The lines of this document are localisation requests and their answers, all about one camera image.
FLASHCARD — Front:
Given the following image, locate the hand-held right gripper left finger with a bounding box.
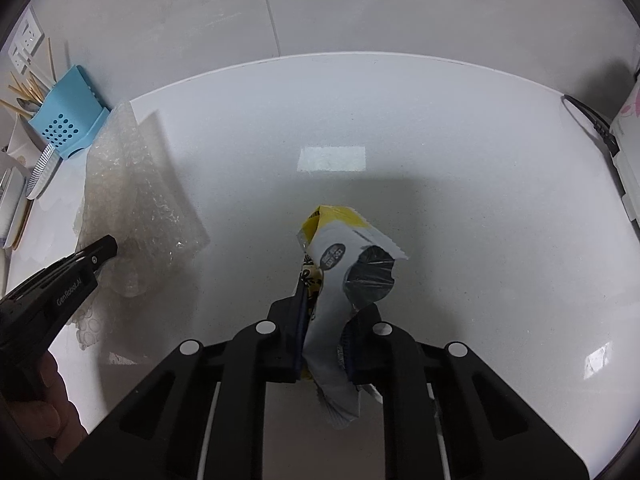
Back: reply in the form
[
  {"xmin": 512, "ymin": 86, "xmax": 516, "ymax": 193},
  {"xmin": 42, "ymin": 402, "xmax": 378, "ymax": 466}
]
[{"xmin": 65, "ymin": 284, "xmax": 308, "ymax": 480}]

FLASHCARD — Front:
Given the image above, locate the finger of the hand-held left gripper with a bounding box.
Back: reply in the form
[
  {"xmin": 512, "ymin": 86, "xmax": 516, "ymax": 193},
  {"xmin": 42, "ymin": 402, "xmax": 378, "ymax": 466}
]
[{"xmin": 47, "ymin": 235, "xmax": 119, "ymax": 286}]

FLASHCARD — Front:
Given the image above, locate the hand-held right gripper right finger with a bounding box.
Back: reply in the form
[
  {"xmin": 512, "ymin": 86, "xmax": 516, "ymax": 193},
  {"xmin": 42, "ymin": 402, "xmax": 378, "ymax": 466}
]
[{"xmin": 340, "ymin": 304, "xmax": 590, "ymax": 480}]

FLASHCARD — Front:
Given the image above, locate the clear bubble wrap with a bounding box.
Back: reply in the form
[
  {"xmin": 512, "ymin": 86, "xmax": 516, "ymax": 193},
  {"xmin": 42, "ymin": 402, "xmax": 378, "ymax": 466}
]
[{"xmin": 74, "ymin": 101, "xmax": 211, "ymax": 357}]

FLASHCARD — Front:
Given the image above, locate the yellow and white snack packet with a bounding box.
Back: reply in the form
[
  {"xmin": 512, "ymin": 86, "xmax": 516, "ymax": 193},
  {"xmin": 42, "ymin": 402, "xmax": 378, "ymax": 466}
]
[{"xmin": 298, "ymin": 205, "xmax": 410, "ymax": 430}]

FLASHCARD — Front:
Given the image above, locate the person's left hand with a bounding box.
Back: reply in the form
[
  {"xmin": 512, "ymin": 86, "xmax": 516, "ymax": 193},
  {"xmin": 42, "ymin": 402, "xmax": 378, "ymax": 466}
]
[{"xmin": 27, "ymin": 349, "xmax": 90, "ymax": 463}]

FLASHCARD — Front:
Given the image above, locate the white plate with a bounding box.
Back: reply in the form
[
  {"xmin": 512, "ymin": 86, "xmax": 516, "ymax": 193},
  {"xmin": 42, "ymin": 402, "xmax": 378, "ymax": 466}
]
[{"xmin": 0, "ymin": 166, "xmax": 30, "ymax": 250}]

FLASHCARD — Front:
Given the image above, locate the striped rim plate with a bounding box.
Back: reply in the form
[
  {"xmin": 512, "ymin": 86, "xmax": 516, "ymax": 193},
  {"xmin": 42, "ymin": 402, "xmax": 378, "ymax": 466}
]
[{"xmin": 25, "ymin": 144, "xmax": 62, "ymax": 202}]

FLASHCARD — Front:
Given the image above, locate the blue utensil holder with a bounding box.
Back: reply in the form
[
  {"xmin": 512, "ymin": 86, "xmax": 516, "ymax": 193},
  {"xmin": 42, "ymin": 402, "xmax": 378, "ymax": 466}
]
[{"xmin": 27, "ymin": 65, "xmax": 111, "ymax": 161}]

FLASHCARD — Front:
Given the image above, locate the bundle of wooden chopsticks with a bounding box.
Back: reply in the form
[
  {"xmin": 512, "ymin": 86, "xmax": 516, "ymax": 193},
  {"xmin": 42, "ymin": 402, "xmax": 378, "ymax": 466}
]
[{"xmin": 0, "ymin": 37, "xmax": 57, "ymax": 113}]

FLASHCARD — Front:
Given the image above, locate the white floral rice cooker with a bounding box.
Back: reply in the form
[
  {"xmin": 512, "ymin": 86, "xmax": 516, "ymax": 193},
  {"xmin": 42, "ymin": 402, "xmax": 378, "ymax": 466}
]
[{"xmin": 607, "ymin": 77, "xmax": 640, "ymax": 222}]

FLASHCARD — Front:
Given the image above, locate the white wall socket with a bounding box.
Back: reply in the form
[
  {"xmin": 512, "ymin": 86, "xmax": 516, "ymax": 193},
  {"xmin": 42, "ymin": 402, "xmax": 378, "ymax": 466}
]
[{"xmin": 7, "ymin": 7, "xmax": 46, "ymax": 74}]

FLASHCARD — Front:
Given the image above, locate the black power cable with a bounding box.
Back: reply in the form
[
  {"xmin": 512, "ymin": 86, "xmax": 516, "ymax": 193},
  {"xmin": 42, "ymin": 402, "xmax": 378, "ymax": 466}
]
[{"xmin": 562, "ymin": 94, "xmax": 622, "ymax": 158}]

